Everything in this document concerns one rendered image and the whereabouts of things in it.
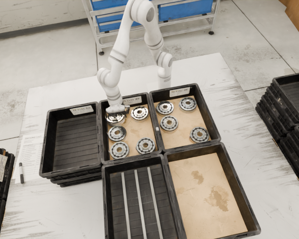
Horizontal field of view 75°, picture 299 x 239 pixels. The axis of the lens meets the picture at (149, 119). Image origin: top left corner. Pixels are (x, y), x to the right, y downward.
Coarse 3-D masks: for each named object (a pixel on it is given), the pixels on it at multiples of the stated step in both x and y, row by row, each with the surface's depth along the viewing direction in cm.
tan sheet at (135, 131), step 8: (128, 120) 118; (128, 128) 115; (136, 128) 114; (144, 128) 114; (152, 128) 113; (128, 136) 112; (136, 136) 111; (144, 136) 111; (152, 136) 111; (112, 144) 110; (128, 144) 109; (136, 144) 109; (136, 152) 106
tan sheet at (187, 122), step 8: (192, 96) 124; (176, 104) 122; (176, 112) 118; (184, 112) 118; (192, 112) 117; (160, 120) 116; (184, 120) 115; (192, 120) 114; (200, 120) 114; (160, 128) 113; (184, 128) 112; (192, 128) 112; (168, 136) 110; (176, 136) 110; (184, 136) 109; (200, 136) 109; (168, 144) 107; (176, 144) 107; (184, 144) 107
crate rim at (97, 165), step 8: (80, 104) 114; (88, 104) 114; (96, 104) 113; (48, 112) 112; (96, 112) 110; (48, 120) 110; (96, 120) 107; (40, 160) 96; (40, 168) 94; (72, 168) 93; (80, 168) 93; (88, 168) 94; (48, 176) 93
